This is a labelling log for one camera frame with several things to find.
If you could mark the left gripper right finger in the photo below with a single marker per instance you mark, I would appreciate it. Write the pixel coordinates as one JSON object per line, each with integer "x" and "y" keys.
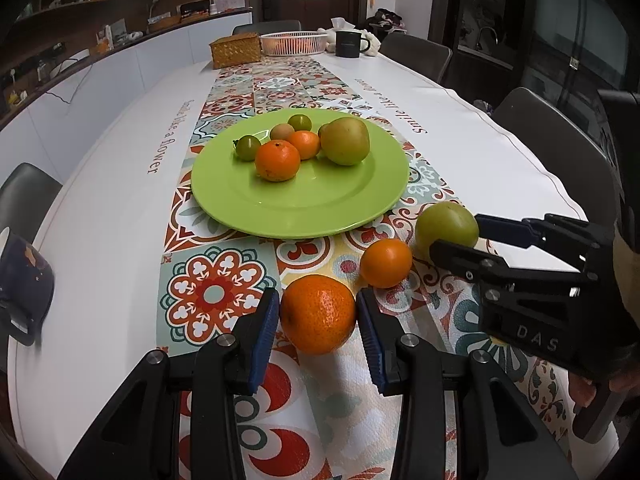
{"x": 499, "y": 436}

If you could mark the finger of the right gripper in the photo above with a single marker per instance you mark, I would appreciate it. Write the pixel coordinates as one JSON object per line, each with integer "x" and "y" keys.
{"x": 475, "y": 266}
{"x": 586, "y": 246}

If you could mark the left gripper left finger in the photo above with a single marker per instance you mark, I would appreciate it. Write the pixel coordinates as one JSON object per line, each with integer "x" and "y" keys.
{"x": 136, "y": 434}

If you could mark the green apple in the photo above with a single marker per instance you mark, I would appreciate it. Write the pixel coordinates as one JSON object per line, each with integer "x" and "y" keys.
{"x": 445, "y": 221}

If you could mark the orange mandarin back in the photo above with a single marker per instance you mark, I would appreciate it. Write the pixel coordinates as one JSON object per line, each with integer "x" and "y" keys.
{"x": 386, "y": 263}

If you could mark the yellow-green pear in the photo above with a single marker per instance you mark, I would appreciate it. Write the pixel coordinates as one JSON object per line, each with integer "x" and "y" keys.
{"x": 346, "y": 141}

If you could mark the small orange mandarin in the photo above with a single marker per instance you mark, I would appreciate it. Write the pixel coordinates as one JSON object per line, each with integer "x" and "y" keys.
{"x": 306, "y": 143}

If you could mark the small green tomato back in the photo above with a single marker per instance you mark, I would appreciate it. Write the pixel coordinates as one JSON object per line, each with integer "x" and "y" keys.
{"x": 300, "y": 122}

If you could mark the small green tomato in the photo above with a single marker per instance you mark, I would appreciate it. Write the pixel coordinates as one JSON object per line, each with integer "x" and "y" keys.
{"x": 300, "y": 122}
{"x": 246, "y": 148}

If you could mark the small green tomato front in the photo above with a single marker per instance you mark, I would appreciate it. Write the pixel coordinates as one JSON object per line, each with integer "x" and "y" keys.
{"x": 246, "y": 148}

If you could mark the white kitchen counter cabinet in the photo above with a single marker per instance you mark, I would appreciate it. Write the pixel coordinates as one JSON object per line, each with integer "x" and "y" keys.
{"x": 54, "y": 131}

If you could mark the person's right hand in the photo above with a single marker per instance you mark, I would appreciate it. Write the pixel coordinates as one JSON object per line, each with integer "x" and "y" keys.
{"x": 583, "y": 391}

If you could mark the grey chair right near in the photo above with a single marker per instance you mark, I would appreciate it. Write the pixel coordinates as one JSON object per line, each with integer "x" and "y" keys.
{"x": 563, "y": 149}

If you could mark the grey chair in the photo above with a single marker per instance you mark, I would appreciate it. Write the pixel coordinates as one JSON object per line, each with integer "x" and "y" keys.
{"x": 423, "y": 56}
{"x": 25, "y": 199}
{"x": 563, "y": 149}

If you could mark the patterned table runner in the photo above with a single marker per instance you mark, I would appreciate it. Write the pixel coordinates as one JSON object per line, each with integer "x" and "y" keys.
{"x": 320, "y": 417}

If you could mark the green plate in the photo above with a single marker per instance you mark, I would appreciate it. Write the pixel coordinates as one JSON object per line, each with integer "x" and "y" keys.
{"x": 322, "y": 199}

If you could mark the dark blue mug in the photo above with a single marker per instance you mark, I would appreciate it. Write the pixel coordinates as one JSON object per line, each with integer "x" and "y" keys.
{"x": 27, "y": 287}

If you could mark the grey chair right far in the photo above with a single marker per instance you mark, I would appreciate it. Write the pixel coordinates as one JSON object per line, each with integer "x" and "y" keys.
{"x": 423, "y": 56}

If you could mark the grey chair left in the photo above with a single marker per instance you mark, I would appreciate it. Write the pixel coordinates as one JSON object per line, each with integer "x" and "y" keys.
{"x": 25, "y": 199}

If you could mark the black mug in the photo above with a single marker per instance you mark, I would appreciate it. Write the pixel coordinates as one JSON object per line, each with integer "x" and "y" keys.
{"x": 350, "y": 44}

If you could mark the black bag on stool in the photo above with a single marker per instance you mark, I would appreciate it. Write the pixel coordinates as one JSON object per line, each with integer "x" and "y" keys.
{"x": 383, "y": 23}

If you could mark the white tissue cloth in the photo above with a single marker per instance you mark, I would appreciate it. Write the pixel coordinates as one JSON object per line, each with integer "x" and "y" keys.
{"x": 342, "y": 24}

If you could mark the grey chair table end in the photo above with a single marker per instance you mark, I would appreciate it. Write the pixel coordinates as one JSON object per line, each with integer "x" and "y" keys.
{"x": 262, "y": 28}

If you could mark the wicker basket box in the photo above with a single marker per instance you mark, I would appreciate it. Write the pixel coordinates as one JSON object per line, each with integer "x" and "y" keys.
{"x": 236, "y": 50}

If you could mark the white desk lamp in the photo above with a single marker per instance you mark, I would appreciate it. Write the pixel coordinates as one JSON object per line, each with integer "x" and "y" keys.
{"x": 151, "y": 9}

